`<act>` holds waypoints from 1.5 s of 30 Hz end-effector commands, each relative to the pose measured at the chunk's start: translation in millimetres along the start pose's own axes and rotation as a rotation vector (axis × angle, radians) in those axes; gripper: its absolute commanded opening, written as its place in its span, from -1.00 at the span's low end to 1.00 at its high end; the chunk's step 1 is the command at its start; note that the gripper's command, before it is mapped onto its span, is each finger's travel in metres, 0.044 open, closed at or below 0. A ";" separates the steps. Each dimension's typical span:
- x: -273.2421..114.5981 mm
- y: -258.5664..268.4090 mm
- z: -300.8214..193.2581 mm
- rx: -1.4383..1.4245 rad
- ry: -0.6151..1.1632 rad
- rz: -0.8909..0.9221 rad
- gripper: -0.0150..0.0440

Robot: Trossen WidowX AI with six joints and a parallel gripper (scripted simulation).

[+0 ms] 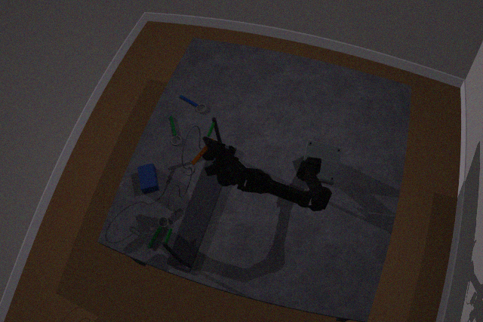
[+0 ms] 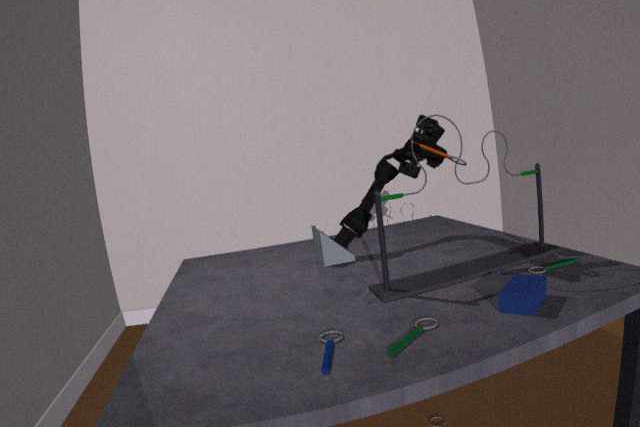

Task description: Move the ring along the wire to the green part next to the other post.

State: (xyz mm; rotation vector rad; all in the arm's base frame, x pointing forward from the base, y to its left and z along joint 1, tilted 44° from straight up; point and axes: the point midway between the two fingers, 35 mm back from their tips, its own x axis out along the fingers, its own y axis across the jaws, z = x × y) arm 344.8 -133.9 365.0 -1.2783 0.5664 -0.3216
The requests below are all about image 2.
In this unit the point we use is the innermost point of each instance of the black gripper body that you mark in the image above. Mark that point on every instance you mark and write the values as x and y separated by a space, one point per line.
427 125

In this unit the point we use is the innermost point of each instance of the blue handle with grey loop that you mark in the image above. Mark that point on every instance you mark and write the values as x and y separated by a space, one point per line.
329 349

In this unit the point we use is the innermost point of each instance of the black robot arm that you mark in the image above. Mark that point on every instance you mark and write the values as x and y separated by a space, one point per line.
359 218

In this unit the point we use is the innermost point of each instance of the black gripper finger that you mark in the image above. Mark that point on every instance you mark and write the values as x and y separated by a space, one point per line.
420 154
421 138

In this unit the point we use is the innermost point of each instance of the orange handle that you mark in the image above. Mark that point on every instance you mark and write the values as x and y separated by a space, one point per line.
442 154

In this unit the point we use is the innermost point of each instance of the green handle with grey loop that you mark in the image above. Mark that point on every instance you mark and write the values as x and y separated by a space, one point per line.
407 339
561 263

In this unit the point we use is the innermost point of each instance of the blue block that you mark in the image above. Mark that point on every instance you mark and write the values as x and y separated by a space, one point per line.
523 294

